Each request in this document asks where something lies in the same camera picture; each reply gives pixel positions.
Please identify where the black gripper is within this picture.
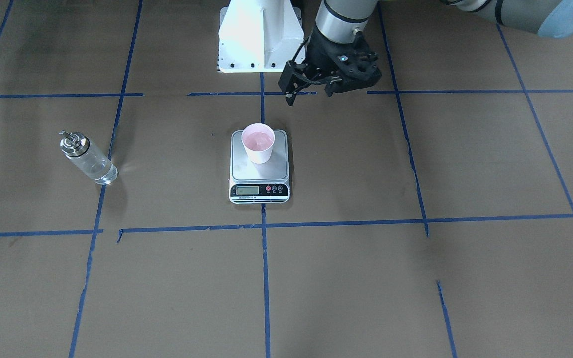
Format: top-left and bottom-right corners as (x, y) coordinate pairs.
(278, 30), (382, 106)

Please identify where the glass sauce bottle metal spout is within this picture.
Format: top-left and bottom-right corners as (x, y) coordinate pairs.
(59, 131), (118, 185)

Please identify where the white digital kitchen scale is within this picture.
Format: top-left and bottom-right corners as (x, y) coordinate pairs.
(229, 130), (291, 204)

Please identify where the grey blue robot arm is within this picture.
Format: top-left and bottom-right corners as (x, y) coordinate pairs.
(279, 0), (573, 105)

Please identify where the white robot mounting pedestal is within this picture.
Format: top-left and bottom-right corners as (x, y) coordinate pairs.
(217, 0), (305, 73)

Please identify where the pink plastic cup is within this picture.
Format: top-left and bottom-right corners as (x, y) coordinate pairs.
(241, 123), (275, 165)

